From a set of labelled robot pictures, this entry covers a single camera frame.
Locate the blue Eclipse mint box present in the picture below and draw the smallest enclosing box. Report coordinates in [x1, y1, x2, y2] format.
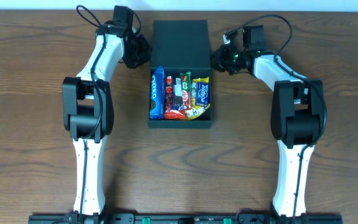
[195, 82, 209, 107]

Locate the red KitKat bar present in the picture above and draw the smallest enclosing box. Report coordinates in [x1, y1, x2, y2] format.
[180, 72, 191, 110]

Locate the blue Oreo cookie pack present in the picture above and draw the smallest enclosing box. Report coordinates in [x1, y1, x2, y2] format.
[149, 66, 165, 119]

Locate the dark purple chocolate bar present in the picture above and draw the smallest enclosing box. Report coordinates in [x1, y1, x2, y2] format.
[172, 75, 184, 110]

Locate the black box with lid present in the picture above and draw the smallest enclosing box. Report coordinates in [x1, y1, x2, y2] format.
[147, 19, 213, 129]

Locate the yellow snack bag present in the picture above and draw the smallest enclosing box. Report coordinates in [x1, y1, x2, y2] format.
[185, 77, 210, 120]

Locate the red snack bag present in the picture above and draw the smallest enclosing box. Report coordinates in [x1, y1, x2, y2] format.
[163, 76, 185, 119]

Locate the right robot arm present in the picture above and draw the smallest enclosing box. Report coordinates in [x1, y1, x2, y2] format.
[211, 26, 327, 223]

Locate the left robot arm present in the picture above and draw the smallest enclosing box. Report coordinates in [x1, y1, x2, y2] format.
[61, 6, 152, 223]

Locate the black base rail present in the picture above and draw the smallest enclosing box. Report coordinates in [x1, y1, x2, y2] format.
[27, 212, 343, 224]

